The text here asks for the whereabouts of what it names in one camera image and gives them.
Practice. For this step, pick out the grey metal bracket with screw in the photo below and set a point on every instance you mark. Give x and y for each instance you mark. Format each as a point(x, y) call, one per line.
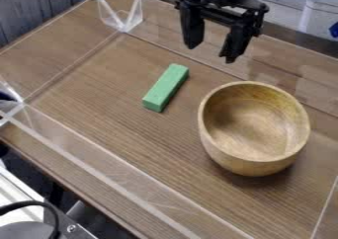
point(70, 226)

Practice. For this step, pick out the clear acrylic corner bracket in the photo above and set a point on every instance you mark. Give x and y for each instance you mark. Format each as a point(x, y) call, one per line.
point(120, 20)

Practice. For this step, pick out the green rectangular block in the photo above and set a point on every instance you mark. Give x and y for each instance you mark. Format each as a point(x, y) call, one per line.
point(164, 88)

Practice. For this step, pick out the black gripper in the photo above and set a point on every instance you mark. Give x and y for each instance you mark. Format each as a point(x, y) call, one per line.
point(242, 15)

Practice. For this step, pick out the white container in background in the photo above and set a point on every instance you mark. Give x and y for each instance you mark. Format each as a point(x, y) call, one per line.
point(319, 19)

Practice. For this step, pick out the clear acrylic front wall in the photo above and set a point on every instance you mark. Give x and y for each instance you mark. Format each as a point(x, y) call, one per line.
point(147, 207)

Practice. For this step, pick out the brown wooden bowl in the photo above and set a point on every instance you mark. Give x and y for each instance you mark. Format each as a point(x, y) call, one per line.
point(253, 127)

